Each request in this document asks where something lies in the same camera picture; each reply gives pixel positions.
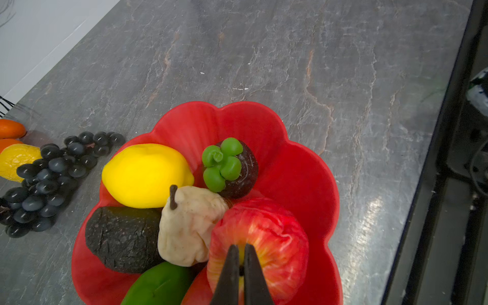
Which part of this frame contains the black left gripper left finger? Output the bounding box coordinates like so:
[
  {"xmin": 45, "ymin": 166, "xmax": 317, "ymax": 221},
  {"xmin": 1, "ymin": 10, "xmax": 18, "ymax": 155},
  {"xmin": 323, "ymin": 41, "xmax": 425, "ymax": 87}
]
[{"xmin": 210, "ymin": 245, "xmax": 240, "ymax": 305}]

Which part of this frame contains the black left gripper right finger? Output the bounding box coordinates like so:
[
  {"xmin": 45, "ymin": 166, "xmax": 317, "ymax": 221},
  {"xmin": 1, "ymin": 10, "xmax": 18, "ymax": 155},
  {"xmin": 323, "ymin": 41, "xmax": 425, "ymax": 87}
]
[{"xmin": 243, "ymin": 244, "xmax": 274, "ymax": 305}]

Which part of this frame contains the red pink apple fruit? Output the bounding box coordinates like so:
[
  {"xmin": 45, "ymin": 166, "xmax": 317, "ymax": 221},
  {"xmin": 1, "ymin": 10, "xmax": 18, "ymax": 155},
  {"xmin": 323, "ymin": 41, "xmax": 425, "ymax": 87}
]
[{"xmin": 207, "ymin": 198, "xmax": 309, "ymax": 304}]

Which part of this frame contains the green lime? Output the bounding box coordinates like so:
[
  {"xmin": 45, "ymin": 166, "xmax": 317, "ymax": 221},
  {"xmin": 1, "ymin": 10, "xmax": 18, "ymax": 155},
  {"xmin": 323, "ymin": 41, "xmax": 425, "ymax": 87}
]
[{"xmin": 121, "ymin": 262, "xmax": 194, "ymax": 305}]

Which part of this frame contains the beige potato shaped fruit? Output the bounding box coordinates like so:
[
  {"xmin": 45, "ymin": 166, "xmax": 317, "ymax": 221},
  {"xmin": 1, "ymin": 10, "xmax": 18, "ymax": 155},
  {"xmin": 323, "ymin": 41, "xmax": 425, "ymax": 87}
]
[{"xmin": 158, "ymin": 185, "xmax": 230, "ymax": 267}]

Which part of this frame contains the dark wrinkled avocado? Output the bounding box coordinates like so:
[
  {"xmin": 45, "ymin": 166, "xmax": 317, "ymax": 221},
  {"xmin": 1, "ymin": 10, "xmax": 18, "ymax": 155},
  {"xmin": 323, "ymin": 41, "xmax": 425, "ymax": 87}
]
[{"xmin": 85, "ymin": 207, "xmax": 163, "ymax": 274}]

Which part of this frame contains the red flower shaped bowl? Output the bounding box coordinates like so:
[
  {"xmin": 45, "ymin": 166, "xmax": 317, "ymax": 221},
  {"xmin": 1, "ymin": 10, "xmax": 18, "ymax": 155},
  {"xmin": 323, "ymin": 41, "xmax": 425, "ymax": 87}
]
[{"xmin": 71, "ymin": 100, "xmax": 344, "ymax": 305}]

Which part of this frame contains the dark purple plum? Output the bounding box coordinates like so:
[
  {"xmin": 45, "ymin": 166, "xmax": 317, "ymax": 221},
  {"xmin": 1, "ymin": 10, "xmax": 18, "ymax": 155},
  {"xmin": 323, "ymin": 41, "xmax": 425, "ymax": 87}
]
[{"xmin": 202, "ymin": 137, "xmax": 259, "ymax": 200}]

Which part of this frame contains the large yellow lemon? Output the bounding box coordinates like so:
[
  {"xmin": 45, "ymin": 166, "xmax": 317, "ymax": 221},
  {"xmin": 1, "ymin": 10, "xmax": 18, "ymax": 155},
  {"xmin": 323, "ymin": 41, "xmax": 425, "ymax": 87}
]
[{"xmin": 102, "ymin": 144, "xmax": 194, "ymax": 208}]

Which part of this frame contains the black grape bunch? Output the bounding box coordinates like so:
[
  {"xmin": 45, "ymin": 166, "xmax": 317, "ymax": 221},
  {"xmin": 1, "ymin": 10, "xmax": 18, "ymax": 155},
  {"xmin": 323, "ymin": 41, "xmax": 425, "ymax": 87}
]
[{"xmin": 1, "ymin": 131, "xmax": 125, "ymax": 238}]

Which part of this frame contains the small yellow lemon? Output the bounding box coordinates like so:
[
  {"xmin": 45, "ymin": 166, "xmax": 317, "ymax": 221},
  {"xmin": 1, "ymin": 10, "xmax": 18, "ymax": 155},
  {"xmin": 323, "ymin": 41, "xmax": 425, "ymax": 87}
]
[{"xmin": 0, "ymin": 144, "xmax": 41, "ymax": 182}]

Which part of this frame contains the small orange tomato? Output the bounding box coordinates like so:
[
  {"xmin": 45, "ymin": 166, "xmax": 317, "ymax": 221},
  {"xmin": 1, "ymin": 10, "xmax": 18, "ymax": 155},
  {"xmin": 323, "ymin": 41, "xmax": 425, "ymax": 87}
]
[{"xmin": 0, "ymin": 139, "xmax": 22, "ymax": 153}]

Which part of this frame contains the small orange fruit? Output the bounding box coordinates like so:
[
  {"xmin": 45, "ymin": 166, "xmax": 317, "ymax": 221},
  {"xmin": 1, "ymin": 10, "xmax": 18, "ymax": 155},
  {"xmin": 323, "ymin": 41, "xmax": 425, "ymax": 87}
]
[{"xmin": 0, "ymin": 119, "xmax": 27, "ymax": 139}]

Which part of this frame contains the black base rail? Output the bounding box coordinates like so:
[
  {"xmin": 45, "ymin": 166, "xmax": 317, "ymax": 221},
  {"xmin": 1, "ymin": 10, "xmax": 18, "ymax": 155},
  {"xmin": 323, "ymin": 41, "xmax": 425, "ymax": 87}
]
[{"xmin": 382, "ymin": 1, "xmax": 487, "ymax": 304}]

